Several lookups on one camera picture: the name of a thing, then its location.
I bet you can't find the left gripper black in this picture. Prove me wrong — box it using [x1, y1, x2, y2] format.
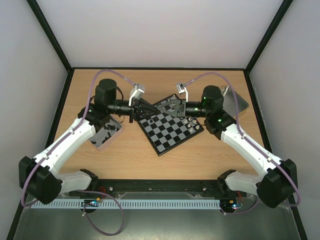
[107, 98, 158, 124]

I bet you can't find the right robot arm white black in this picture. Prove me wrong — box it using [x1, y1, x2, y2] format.
[157, 85, 298, 208]

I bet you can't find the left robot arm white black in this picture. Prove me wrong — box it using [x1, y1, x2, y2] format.
[18, 78, 159, 207]

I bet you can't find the black grey chess board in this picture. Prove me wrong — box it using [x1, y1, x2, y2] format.
[136, 93, 205, 158]

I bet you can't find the pink tin with black pieces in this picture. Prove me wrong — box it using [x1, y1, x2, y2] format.
[88, 116, 124, 151]

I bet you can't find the yellow empty tin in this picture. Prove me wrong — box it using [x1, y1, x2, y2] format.
[220, 86, 250, 118]

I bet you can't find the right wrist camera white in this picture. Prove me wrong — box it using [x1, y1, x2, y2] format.
[175, 83, 189, 102]

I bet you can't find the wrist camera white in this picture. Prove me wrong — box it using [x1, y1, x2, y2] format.
[128, 83, 145, 107]
[175, 83, 189, 102]

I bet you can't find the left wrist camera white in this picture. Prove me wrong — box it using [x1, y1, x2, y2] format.
[128, 83, 145, 107]

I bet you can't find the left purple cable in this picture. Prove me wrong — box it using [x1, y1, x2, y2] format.
[21, 69, 137, 236]

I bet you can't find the black aluminium frame rail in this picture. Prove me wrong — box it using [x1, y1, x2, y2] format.
[67, 177, 226, 198]

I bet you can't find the light blue cable duct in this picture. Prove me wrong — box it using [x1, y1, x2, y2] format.
[31, 198, 221, 210]

